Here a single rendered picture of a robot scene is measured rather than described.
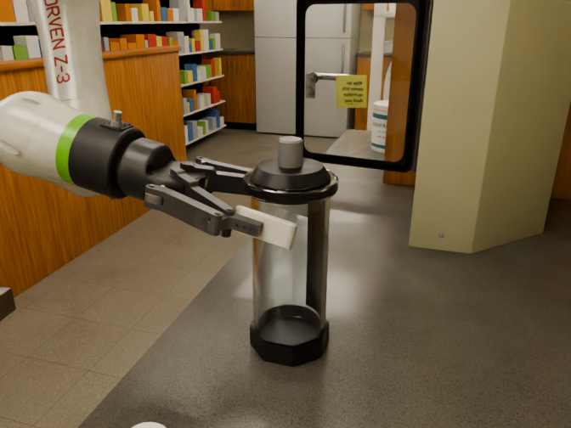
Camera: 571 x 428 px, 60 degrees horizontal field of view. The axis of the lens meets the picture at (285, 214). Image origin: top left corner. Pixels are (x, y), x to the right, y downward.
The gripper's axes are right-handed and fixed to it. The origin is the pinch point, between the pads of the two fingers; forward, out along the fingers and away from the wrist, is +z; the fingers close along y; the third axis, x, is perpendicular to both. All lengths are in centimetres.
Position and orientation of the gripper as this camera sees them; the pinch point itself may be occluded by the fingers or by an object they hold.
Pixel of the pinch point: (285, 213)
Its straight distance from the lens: 57.7
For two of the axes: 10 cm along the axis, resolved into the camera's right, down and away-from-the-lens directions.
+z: 9.4, 3.0, -1.7
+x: -2.0, 8.8, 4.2
